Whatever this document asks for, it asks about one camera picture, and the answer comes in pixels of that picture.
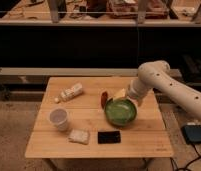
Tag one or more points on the white sponge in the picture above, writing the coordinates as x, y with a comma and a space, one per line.
79, 136

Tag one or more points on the green bowl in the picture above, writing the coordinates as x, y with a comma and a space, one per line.
120, 112

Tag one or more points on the black foot pedal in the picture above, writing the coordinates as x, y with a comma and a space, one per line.
191, 134

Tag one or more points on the red pepper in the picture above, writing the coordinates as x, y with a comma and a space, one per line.
104, 98

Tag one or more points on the black rectangular block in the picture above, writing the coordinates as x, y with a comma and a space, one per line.
109, 137

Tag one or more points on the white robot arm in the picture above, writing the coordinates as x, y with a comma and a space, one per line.
155, 75

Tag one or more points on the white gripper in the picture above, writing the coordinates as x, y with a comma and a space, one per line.
133, 94

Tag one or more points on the white plastic bottle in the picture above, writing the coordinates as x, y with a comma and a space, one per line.
69, 93

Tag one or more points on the wooden table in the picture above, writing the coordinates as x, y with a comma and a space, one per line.
145, 137

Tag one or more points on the yellow wedge block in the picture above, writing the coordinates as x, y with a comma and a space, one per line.
121, 94

